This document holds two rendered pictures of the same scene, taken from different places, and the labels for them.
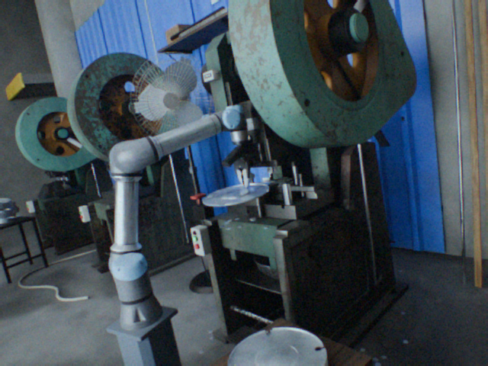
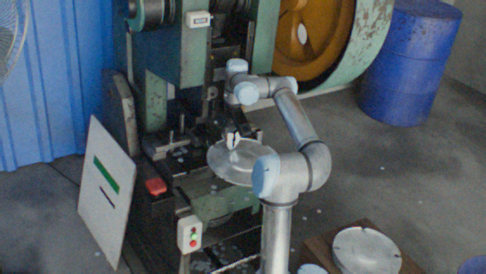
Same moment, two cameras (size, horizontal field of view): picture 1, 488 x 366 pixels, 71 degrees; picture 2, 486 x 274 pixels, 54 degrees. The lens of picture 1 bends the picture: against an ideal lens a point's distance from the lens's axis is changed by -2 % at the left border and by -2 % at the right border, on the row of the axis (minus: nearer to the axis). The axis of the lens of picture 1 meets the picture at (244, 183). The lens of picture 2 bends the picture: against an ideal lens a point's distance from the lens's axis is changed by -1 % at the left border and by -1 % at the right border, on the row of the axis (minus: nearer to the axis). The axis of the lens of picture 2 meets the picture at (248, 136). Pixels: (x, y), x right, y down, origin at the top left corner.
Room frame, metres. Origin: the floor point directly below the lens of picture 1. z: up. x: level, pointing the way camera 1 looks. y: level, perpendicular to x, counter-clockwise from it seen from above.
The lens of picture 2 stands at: (1.35, 1.54, 1.85)
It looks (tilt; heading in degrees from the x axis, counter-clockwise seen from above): 32 degrees down; 275
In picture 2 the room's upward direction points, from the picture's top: 7 degrees clockwise
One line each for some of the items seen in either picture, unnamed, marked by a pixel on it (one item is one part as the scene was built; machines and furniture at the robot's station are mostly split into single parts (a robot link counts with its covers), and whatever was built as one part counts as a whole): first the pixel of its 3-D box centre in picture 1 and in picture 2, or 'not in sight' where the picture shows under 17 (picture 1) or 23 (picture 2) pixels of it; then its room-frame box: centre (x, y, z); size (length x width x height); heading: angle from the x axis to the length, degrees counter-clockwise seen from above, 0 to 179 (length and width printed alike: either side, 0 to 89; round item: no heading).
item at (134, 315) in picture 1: (139, 306); not in sight; (1.18, 0.45, 0.50); 0.15 x 0.15 x 0.10
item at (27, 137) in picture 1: (85, 169); not in sight; (4.48, 1.96, 0.87); 1.53 x 0.99 x 1.74; 135
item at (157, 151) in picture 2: not in sight; (169, 141); (1.80, -0.04, 0.76); 0.17 x 0.06 x 0.10; 42
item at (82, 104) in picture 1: (158, 162); not in sight; (3.21, 0.73, 0.87); 1.53 x 0.99 x 1.74; 130
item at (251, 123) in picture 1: (260, 128); (215, 75); (1.65, -0.12, 1.04); 0.17 x 0.15 x 0.30; 132
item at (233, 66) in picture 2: (235, 118); (236, 75); (1.55, -0.01, 1.10); 0.09 x 0.08 x 0.11; 116
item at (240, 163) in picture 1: (244, 154); (231, 113); (1.56, -0.02, 0.94); 0.09 x 0.08 x 0.12; 132
